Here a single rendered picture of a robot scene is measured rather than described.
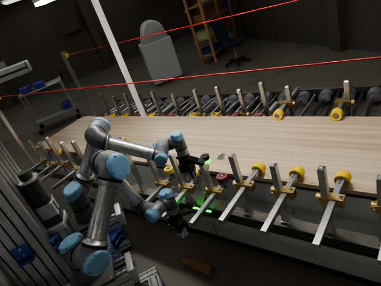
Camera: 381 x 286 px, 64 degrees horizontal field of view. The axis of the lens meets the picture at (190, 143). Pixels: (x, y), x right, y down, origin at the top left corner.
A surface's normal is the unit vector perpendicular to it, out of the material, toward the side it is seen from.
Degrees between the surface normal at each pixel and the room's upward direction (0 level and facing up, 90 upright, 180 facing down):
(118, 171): 85
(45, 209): 90
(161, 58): 90
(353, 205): 90
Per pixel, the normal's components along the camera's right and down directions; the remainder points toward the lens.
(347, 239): -0.31, -0.84
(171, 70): 0.25, 0.38
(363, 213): -0.55, 0.54
